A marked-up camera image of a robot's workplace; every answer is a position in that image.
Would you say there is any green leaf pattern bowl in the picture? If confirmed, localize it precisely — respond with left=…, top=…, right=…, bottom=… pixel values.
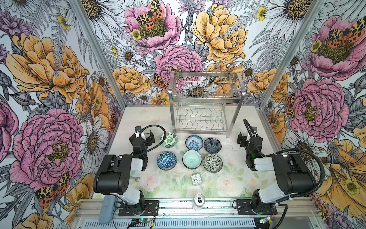
left=161, top=132, right=178, bottom=148

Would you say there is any blue triangle pattern bowl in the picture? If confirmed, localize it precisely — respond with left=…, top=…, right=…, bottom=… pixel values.
left=156, top=151, right=177, bottom=171

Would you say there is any dark navy fan pattern bowl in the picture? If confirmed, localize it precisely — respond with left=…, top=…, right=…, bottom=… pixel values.
left=204, top=137, right=222, bottom=154

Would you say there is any blue floral bowl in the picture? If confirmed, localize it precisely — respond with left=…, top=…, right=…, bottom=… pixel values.
left=185, top=135, right=204, bottom=151

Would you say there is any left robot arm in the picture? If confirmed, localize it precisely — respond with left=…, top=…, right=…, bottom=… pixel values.
left=92, top=132, right=155, bottom=205

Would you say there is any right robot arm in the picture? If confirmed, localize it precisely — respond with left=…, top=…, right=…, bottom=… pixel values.
left=237, top=133, right=317, bottom=214

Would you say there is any steel two-tier dish rack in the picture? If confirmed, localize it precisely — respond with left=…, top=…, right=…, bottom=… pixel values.
left=168, top=71, right=245, bottom=137

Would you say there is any steel wrench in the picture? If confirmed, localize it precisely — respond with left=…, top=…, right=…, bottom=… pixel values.
left=130, top=177, right=140, bottom=182

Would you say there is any black white floral bowl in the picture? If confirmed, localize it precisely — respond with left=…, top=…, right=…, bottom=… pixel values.
left=203, top=154, right=223, bottom=173

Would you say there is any mint green bowl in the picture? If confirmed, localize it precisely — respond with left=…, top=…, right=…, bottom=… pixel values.
left=182, top=150, right=202, bottom=169

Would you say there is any small white square clock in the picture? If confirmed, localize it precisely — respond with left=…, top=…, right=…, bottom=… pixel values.
left=191, top=173, right=203, bottom=186

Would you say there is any green circuit board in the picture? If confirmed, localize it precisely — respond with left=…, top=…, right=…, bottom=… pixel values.
left=259, top=216, right=272, bottom=224

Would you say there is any silver can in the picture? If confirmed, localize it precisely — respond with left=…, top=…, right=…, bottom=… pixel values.
left=193, top=193, right=205, bottom=211

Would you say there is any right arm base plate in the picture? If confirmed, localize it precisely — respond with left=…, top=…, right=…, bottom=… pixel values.
left=233, top=199, right=278, bottom=215

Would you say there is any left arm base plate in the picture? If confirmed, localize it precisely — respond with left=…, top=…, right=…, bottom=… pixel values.
left=118, top=200, right=160, bottom=217

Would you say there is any right black corrugated cable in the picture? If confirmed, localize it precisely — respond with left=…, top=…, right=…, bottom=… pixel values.
left=242, top=118, right=326, bottom=198

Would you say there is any aluminium mounting rail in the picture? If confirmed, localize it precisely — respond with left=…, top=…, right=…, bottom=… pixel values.
left=75, top=198, right=320, bottom=220

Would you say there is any white vented cable duct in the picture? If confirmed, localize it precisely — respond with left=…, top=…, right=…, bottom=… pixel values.
left=76, top=218, right=256, bottom=229

